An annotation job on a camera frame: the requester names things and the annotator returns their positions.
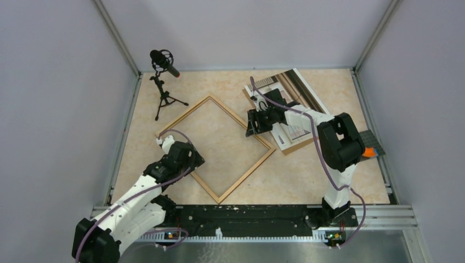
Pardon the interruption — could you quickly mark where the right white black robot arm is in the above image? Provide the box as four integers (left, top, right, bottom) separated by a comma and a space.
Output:
246, 88, 366, 226

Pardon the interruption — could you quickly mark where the black microphone on tripod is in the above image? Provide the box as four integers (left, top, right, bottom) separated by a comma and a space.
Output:
149, 49, 189, 121

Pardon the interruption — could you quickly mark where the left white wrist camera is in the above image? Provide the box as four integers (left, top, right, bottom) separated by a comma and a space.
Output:
156, 135, 175, 154

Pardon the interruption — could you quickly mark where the aluminium front rail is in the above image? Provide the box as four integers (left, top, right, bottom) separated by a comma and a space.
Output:
90, 205, 418, 243

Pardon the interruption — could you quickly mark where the printed photo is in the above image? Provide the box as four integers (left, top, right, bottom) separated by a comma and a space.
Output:
246, 68, 331, 139

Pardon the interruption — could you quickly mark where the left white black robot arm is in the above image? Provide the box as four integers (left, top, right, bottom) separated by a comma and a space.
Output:
71, 136, 205, 262

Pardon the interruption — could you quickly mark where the wooden picture frame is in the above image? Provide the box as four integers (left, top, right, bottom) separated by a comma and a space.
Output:
162, 95, 276, 204

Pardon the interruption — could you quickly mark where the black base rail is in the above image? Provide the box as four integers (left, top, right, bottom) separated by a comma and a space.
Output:
160, 204, 359, 238

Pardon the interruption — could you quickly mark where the orange small object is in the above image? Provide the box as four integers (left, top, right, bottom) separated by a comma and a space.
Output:
362, 147, 378, 159

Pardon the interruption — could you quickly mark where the brown cardboard backing board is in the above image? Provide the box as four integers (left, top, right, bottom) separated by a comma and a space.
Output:
242, 87, 330, 156

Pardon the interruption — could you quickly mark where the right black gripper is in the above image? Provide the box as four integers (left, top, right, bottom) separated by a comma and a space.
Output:
246, 108, 275, 138

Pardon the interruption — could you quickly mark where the dark grey mat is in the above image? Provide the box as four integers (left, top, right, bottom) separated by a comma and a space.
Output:
360, 130, 385, 157

